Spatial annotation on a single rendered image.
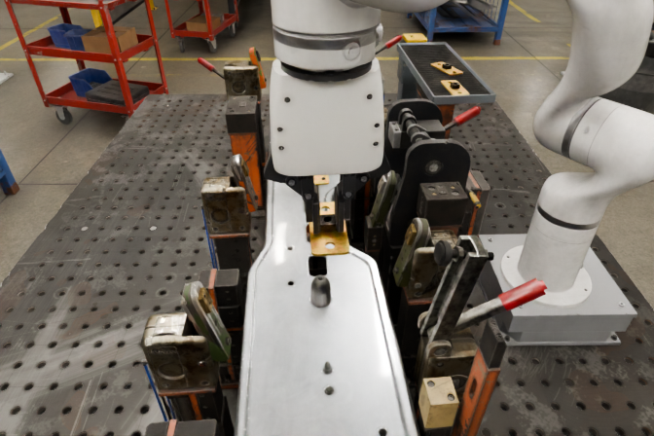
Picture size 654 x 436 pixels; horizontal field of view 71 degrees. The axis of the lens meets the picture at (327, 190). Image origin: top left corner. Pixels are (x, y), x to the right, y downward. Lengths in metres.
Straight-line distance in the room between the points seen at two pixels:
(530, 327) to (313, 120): 0.82
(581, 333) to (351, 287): 0.58
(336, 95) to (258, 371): 0.42
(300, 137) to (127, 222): 1.13
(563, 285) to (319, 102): 0.83
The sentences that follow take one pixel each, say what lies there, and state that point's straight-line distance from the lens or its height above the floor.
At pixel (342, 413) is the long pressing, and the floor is 1.00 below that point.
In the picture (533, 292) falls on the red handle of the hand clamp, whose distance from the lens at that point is 0.62.
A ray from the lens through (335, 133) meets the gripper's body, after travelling 0.39.
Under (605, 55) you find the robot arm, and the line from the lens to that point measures 0.79.
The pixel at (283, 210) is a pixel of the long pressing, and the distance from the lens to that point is 0.92.
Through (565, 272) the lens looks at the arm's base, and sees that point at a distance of 1.08.
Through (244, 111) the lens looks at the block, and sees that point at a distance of 1.26.
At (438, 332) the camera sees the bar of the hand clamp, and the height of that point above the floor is 1.09.
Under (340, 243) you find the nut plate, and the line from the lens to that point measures 0.46.
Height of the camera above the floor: 1.56
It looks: 35 degrees down
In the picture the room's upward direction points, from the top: straight up
